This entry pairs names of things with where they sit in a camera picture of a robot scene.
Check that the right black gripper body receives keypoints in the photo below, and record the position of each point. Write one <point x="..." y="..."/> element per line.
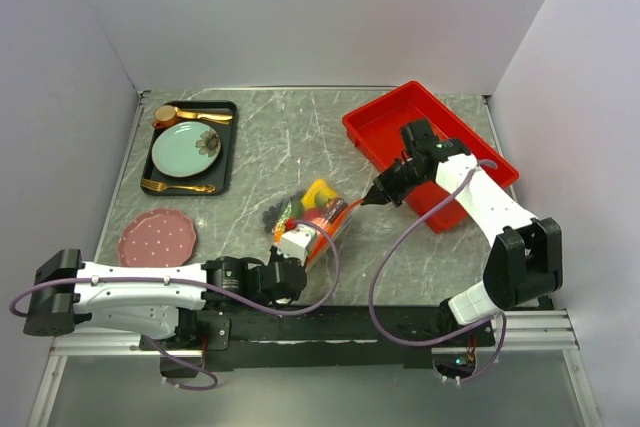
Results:
<point x="399" y="180"/>

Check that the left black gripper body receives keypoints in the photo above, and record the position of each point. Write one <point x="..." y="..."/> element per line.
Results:
<point x="275" y="255"/>

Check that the clear zip top bag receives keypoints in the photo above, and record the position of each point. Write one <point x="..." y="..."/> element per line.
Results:
<point x="295" y="220"/>

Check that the dark fake grapes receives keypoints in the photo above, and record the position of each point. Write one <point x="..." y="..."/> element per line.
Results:
<point x="275" y="215"/>

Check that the red fake strawberry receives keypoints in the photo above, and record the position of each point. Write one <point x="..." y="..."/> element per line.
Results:
<point x="315" y="215"/>

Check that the yellow fake banana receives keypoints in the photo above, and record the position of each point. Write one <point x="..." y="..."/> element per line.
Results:
<point x="318" y="195"/>

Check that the green fake mango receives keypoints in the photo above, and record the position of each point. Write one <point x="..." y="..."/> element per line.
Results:
<point x="294" y="209"/>

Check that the dark red fake apple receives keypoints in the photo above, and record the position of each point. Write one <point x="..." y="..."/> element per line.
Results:
<point x="334" y="208"/>

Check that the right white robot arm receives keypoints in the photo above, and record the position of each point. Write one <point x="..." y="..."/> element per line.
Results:
<point x="525" y="259"/>

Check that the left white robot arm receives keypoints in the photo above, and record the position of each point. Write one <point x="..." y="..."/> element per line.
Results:
<point x="68" y="292"/>

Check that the red plastic bin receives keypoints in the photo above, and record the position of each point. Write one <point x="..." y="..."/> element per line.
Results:
<point x="374" y="129"/>

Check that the pink dotted plate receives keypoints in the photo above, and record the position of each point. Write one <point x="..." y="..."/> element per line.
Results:
<point x="158" y="238"/>

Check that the black serving tray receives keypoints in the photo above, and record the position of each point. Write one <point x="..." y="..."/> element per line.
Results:
<point x="219" y="174"/>

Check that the teal flower plate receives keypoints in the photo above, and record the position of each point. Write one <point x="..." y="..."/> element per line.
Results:
<point x="186" y="149"/>

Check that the gold fork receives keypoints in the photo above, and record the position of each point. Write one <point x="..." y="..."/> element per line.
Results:
<point x="158" y="186"/>

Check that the gold spoon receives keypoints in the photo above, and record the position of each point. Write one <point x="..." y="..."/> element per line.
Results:
<point x="211" y="117"/>

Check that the small brown cup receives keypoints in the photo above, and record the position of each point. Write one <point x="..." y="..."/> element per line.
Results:
<point x="165" y="117"/>

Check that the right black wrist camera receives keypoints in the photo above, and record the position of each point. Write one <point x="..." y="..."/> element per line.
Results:
<point x="421" y="144"/>

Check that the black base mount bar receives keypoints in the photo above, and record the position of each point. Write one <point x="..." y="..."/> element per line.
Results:
<point x="241" y="338"/>

